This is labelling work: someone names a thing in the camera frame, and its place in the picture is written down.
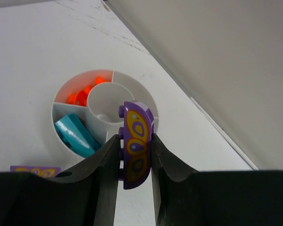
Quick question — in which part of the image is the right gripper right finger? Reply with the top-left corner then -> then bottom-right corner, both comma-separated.
151,135 -> 283,226

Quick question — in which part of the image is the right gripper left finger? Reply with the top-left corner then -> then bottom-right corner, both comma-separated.
0,135 -> 120,226

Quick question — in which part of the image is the purple brown lego assembly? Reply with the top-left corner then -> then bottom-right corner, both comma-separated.
10,166 -> 61,178

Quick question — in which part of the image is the long teal lego brick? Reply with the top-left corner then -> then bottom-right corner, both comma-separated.
54,113 -> 101,158

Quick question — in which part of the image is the purple oval lego plate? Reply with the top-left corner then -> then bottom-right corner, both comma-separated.
118,100 -> 155,190

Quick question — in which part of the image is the orange lego brick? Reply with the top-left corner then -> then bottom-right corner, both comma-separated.
66,76 -> 112,106

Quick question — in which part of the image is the white round divided container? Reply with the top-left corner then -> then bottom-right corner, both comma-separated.
51,70 -> 158,144

